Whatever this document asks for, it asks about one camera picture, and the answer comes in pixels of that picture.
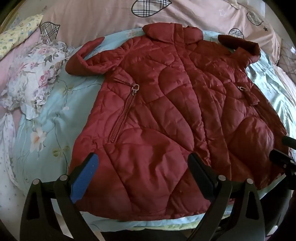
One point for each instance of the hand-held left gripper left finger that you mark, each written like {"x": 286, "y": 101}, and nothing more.
{"x": 85, "y": 178}

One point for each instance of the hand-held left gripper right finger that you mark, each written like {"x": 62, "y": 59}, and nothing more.
{"x": 203, "y": 178}

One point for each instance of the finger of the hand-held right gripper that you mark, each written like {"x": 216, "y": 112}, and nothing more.
{"x": 281, "y": 160}
{"x": 289, "y": 141}

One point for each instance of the red quilted jacket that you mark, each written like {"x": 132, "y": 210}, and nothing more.
{"x": 173, "y": 111}

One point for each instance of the pale blue floral bed sheet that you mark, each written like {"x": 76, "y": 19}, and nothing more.
{"x": 46, "y": 120}

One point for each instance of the white dotted cloth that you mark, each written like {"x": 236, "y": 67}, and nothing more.
{"x": 11, "y": 173}

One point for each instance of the floral ruffled pillow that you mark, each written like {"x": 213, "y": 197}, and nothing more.
{"x": 34, "y": 74}

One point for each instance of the pink quilt with plaid hearts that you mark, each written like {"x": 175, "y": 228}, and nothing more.
{"x": 104, "y": 20}

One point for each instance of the yellow floral pillow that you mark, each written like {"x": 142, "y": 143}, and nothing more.
{"x": 16, "y": 34}

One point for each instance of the gold framed picture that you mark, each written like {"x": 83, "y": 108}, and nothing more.
{"x": 9, "y": 16}

